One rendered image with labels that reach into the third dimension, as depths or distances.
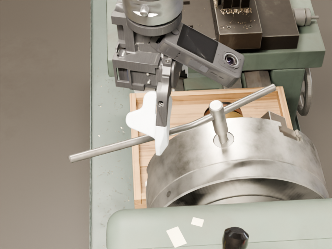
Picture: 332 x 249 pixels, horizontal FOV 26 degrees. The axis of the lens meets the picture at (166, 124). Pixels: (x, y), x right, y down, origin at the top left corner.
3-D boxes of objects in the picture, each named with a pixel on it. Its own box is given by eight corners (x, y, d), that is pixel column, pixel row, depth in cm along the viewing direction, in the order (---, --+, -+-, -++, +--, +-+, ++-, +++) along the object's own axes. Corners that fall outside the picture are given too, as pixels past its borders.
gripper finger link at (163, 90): (158, 120, 99) (164, 58, 97) (171, 121, 99) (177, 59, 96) (150, 128, 94) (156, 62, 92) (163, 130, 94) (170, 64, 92)
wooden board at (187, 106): (304, 201, 152) (307, 190, 149) (134, 210, 151) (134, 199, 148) (280, 97, 172) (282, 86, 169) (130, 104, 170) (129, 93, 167)
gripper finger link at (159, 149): (126, 149, 101) (131, 85, 98) (167, 155, 100) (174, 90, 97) (120, 155, 98) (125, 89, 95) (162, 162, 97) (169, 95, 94)
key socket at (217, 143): (230, 139, 119) (228, 128, 117) (239, 152, 117) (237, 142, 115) (212, 147, 119) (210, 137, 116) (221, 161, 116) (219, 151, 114)
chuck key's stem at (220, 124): (228, 143, 119) (219, 97, 110) (234, 151, 117) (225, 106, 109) (217, 148, 118) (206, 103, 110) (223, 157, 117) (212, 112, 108)
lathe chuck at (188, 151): (330, 247, 135) (327, 144, 111) (166, 272, 138) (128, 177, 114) (320, 207, 141) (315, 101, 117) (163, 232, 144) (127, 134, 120)
